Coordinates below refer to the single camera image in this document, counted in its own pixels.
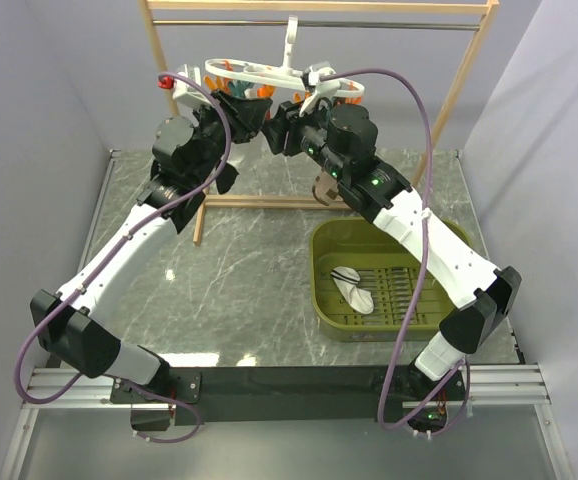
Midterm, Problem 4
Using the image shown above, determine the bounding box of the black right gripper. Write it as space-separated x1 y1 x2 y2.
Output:
261 93 348 183

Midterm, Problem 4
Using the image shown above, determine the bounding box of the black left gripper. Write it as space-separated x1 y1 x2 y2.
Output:
191 88 274 187

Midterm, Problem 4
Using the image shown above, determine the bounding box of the teal clothes clip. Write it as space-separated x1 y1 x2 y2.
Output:
226 79 253 99

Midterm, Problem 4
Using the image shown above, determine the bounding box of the white plastic clip hanger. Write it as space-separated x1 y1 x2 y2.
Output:
205 16 365 104

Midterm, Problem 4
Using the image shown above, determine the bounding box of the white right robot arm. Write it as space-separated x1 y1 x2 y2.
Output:
262 102 522 399

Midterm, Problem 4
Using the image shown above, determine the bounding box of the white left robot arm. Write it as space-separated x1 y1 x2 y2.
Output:
30 92 272 402

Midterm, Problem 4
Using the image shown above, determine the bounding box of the brown striped sock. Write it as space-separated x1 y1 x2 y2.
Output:
312 170 339 206

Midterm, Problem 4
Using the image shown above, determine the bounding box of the olive green plastic basket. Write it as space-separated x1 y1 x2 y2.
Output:
308 215 475 343

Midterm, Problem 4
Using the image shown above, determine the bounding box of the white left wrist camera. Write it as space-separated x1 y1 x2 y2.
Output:
158 64 209 109

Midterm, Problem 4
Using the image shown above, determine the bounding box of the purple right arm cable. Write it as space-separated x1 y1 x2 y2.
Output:
318 67 470 441

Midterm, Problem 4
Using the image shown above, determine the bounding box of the wooden drying rack frame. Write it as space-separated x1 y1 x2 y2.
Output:
136 0 501 246

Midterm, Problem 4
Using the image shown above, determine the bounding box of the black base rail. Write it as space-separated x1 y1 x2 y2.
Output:
110 365 466 431

